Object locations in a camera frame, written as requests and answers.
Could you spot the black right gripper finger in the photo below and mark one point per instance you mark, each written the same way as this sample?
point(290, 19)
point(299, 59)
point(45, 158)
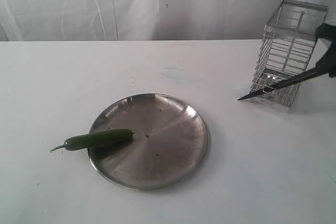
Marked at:
point(326, 64)

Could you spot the black knife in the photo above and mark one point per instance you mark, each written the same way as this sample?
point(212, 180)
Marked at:
point(307, 75)

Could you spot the metal wire utensil holder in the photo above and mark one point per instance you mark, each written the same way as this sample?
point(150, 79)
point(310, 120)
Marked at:
point(287, 46)

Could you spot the green cucumber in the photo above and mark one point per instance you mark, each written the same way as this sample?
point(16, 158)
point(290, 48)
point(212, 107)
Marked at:
point(103, 138)

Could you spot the round stainless steel plate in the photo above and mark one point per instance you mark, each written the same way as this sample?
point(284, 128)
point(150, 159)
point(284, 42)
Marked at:
point(169, 141)

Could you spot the white backdrop curtain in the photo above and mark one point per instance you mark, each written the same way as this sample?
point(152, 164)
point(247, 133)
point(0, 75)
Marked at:
point(35, 20)

